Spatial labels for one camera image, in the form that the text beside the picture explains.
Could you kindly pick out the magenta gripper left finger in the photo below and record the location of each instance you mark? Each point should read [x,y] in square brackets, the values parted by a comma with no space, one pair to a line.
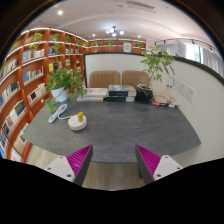
[73,167]

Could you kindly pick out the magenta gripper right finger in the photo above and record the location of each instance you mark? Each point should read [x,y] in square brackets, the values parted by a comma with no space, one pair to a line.
[153,167]

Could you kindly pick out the round white power socket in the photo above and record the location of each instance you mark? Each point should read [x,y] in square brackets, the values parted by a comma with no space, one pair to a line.
[75,124]

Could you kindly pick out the white book stack left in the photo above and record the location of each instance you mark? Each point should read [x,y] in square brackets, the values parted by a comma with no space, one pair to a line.
[94,95]

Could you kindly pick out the dark book stack middle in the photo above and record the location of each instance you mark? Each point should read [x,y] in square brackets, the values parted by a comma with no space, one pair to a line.
[121,93]

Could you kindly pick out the green plant in white pot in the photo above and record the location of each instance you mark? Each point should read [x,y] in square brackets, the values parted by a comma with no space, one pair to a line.
[61,80]

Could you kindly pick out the left tan chair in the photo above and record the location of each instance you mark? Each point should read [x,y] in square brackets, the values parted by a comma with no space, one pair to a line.
[104,78]

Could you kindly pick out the tan chair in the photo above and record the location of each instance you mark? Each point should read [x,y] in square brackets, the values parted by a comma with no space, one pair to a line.
[104,78]
[133,78]

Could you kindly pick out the right tan chair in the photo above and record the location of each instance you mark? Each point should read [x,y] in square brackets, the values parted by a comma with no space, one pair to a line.
[133,78]

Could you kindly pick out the tall plant in black pot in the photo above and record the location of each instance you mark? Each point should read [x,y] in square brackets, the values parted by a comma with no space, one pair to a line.
[156,62]

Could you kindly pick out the orange wooden bookshelf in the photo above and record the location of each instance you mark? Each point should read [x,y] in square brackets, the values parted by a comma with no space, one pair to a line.
[34,55]

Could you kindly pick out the ceiling lamp cluster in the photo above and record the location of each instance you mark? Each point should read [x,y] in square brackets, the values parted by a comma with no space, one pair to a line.
[114,32]

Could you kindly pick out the books stack by wall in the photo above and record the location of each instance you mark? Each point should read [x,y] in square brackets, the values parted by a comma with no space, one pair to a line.
[161,100]

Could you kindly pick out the white wall socket panel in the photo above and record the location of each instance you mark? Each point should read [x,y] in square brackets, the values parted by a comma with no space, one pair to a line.
[187,91]

